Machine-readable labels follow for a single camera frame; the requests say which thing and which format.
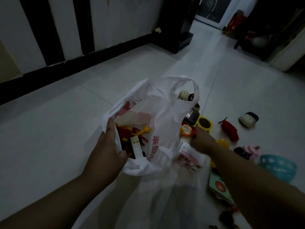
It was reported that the teal perforated catch cup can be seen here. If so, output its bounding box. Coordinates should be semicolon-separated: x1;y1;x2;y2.
258;154;298;184

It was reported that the black cabinet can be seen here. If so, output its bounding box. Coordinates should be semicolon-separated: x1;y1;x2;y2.
152;0;202;54

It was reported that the yellow stretchy figure toy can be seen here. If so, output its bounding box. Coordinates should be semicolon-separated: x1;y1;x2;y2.
115;124;152;143

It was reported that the yellow gourd toy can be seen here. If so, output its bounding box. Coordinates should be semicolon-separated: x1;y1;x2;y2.
215;139;230;149

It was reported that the red box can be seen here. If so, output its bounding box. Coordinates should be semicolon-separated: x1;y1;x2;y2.
224;10;248;37

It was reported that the white plastic bag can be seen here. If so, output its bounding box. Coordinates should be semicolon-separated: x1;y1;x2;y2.
102;76;200;177

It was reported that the cream clog shoe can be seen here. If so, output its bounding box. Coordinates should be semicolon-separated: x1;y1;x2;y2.
178;90;201;113
238;112;260;128

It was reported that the person's left hand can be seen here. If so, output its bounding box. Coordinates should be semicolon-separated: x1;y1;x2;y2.
82;116;128;186

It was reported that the black yellow device toy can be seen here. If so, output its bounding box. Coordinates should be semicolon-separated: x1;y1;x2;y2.
185;109;200;125

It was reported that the yellow music player toy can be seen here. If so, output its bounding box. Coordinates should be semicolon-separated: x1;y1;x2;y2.
194;115;214;134

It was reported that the dark glass door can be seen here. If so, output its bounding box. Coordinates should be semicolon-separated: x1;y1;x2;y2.
195;0;239;24

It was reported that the pink cupcake toy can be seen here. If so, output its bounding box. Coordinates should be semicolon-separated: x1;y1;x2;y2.
243;145;261;161

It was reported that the dark wooden table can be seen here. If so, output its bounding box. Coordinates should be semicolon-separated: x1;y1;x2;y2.
234;0;305;62

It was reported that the person's left forearm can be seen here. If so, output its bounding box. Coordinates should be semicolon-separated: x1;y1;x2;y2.
0;173;110;229

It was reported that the person's right hand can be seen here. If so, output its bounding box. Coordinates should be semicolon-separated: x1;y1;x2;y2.
189;127;217;155

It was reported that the red plush toy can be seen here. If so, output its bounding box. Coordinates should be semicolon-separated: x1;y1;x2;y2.
219;117;240;143

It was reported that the person's right forearm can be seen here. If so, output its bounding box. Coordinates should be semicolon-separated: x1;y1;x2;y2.
208;143;305;229

